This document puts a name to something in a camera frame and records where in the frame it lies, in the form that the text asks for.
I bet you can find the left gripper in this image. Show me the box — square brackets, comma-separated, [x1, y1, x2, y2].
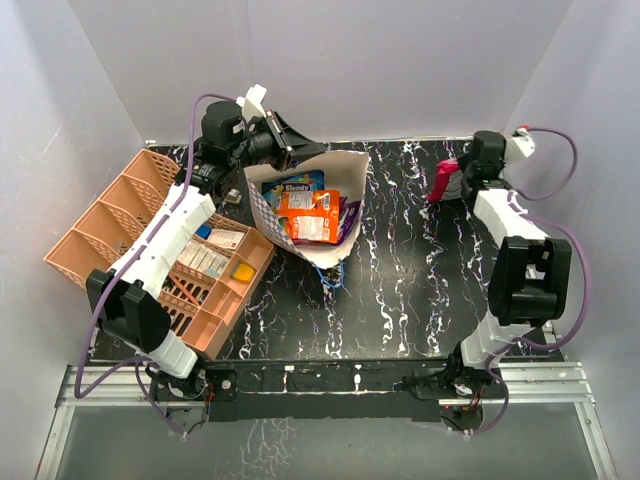
[229, 110, 325, 173]

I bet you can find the blue Slendy candy bag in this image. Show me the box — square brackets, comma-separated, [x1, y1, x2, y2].
[261, 170, 325, 207]

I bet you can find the blue checkered paper bag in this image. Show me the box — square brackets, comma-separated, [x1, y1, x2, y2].
[244, 150, 370, 289]

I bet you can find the orange snack bag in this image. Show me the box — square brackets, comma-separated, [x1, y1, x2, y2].
[276, 190, 340, 244]

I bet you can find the pink chips bag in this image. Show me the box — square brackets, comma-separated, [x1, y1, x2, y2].
[427, 159, 463, 203]

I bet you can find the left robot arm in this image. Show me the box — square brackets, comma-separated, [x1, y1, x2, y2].
[86, 96, 325, 399]

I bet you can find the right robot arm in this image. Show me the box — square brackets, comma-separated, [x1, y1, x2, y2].
[441, 126, 572, 397]

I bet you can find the purple snack bag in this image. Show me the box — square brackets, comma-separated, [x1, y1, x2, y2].
[336, 197, 361, 245]

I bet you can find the grey stapler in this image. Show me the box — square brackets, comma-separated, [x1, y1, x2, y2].
[224, 189, 242, 205]

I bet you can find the white medicine box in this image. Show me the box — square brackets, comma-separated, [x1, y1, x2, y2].
[196, 225, 245, 250]

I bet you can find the yellow sponge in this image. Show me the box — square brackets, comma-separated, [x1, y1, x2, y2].
[230, 261, 256, 284]

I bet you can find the white lotion bottle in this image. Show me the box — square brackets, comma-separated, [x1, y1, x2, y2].
[178, 239, 230, 278]

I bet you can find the peach plastic desk organizer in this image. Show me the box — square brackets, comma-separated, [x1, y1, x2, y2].
[45, 149, 275, 360]

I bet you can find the orange pen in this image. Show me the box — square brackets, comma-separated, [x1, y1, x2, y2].
[164, 274, 204, 306]

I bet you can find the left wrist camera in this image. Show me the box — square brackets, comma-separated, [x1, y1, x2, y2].
[236, 84, 267, 122]

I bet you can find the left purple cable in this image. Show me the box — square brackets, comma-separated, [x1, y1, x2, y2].
[73, 92, 236, 436]

